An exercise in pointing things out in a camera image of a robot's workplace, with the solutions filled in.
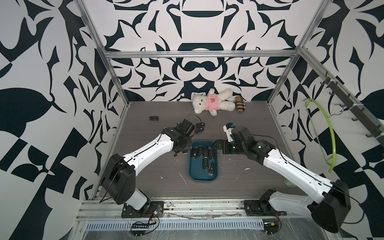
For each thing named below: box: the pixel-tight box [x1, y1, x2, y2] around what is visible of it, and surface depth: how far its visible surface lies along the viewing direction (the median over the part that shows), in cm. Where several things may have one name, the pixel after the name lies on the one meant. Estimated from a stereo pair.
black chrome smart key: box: [208, 165, 214, 176], surface depth 88 cm
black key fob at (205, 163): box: [202, 158, 209, 169], surface depth 90 cm
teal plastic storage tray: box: [189, 140, 218, 181], surface depth 89 cm
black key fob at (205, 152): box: [203, 146, 209, 159], surface depth 94 cm
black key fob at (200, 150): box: [198, 145, 204, 157], surface depth 95 cm
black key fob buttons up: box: [149, 116, 159, 121], surface depth 110 cm
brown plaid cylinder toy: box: [235, 96, 246, 113], surface depth 117 cm
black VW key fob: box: [192, 147, 198, 159], surface depth 93 cm
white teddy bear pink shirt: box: [192, 88, 236, 116], surface depth 113 cm
